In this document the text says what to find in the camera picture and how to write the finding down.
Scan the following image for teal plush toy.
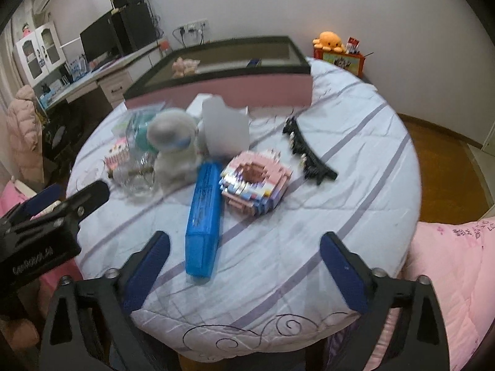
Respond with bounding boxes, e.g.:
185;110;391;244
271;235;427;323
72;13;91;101
129;110;159;151

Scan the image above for beige curtain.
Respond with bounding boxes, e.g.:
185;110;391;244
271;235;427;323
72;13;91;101
0;31;20;132

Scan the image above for pink box with black rim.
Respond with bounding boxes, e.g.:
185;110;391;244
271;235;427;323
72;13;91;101
124;36;313;111

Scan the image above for blue booklets on desk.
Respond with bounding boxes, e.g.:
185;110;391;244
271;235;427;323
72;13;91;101
64;56;88;82

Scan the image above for red storage box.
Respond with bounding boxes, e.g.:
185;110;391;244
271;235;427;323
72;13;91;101
313;48;366;78

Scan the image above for black tower model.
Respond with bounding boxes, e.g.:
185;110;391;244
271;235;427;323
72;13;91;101
282;116;339;186

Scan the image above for white wall power outlet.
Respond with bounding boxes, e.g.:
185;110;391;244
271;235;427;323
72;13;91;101
182;19;209;33

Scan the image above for pink quilted blanket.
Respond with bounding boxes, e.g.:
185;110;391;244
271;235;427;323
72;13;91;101
364;216;495;371

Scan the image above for black computer monitor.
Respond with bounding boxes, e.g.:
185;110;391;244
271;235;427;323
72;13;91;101
79;10;117;64

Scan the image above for white desk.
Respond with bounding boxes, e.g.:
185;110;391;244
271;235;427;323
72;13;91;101
37;41;167;111

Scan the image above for pink puffer jacket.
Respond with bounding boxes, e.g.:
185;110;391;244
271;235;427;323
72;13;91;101
6;84;47;186

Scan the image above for white plug adapter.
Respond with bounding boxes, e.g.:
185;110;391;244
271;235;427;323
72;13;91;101
201;95;250;159

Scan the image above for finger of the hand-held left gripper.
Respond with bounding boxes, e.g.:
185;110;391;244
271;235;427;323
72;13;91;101
8;183;66;223
58;180;111;225

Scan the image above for pink fluffy cushion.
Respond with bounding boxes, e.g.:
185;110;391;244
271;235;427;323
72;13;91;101
0;180;84;318

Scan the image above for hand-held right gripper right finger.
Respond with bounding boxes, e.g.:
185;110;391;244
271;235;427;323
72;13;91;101
319;231;451;371

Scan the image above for black computer tower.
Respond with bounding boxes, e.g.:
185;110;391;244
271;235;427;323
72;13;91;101
111;2;157;57

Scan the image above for white glass-door cabinet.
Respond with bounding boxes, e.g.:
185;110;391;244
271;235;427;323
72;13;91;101
13;21;66;86

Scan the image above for black office chair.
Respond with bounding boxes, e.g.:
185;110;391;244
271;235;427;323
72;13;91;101
39;100;89;163

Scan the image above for orange octopus plush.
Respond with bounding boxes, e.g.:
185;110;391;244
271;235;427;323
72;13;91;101
312;31;346;53

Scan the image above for pink plush toy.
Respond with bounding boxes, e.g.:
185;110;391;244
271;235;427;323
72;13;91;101
172;57;200;78

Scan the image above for white plush toy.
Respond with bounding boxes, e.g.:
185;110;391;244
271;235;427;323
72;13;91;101
147;108;204;192

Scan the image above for blue plastic pencil case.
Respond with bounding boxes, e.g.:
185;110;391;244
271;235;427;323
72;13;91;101
185;160;224;279

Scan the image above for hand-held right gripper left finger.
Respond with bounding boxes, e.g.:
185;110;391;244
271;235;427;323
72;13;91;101
40;231;182;371

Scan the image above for small pink block model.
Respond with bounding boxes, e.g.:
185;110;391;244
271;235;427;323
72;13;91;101
104;143;130;173

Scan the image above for pink doughnut block model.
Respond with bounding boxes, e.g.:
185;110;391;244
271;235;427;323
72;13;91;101
220;150;292;217

